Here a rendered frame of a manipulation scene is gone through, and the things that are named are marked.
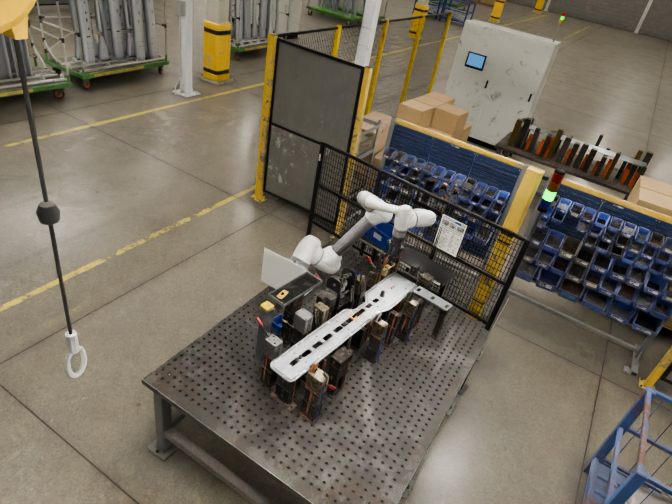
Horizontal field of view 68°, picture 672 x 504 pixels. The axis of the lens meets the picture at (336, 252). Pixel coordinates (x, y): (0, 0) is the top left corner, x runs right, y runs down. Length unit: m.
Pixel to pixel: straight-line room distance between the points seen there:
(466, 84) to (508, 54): 0.87
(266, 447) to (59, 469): 1.46
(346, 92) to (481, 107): 4.93
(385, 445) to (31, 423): 2.41
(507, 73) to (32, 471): 8.67
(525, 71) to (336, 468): 7.90
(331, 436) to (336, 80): 3.58
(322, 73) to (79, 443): 3.94
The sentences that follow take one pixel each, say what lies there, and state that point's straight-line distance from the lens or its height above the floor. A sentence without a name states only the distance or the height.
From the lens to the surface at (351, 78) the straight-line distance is 5.26.
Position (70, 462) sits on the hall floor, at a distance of 3.86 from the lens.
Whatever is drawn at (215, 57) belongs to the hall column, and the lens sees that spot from 10.53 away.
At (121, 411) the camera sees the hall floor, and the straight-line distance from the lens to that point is 4.03.
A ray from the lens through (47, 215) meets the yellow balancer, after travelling 0.78.
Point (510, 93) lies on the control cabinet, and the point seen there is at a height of 1.07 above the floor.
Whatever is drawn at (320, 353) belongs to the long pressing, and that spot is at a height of 1.00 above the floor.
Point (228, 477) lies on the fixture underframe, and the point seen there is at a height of 0.23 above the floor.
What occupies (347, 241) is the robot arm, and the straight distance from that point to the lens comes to 3.83.
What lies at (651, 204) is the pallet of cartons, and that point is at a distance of 5.80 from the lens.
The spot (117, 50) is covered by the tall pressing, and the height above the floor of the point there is 0.46.
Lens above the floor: 3.16
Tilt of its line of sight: 34 degrees down
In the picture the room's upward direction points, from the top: 12 degrees clockwise
